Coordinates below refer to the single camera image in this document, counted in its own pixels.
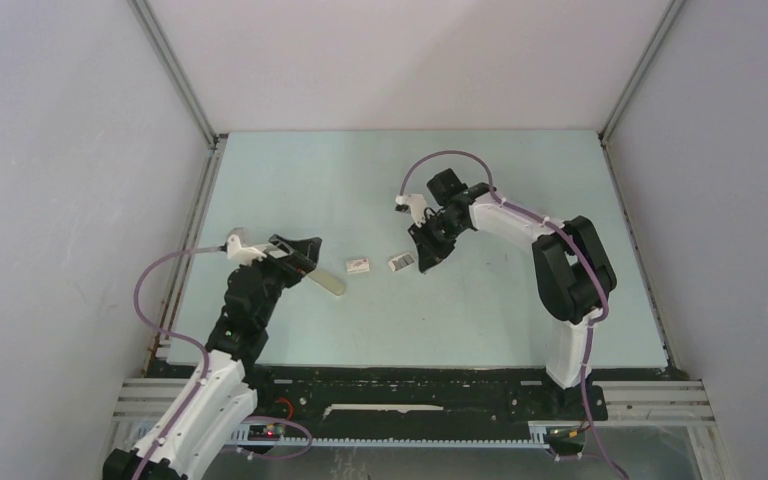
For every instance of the olive green stapler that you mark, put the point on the olive green stapler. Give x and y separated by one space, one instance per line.
327 281

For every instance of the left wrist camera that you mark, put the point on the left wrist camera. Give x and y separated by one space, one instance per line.
239 250

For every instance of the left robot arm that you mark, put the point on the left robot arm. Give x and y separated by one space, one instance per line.
222 391

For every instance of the staple tray box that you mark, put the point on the staple tray box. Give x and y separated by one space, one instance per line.
401 262

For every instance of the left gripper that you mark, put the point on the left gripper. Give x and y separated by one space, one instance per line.
300 258

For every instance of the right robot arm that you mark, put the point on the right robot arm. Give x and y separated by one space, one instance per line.
573 274

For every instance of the left aluminium frame post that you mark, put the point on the left aluminium frame post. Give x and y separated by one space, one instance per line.
164 51

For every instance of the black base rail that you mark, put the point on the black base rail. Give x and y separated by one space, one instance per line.
423 404

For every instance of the white staple box sleeve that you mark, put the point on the white staple box sleeve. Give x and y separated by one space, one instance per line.
358 266

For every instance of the right aluminium frame post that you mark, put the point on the right aluminium frame post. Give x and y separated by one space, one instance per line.
647 59

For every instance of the aluminium frame post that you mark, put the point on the aluminium frame post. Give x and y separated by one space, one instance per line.
164 51
647 59

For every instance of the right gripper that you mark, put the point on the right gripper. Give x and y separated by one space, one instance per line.
428 252

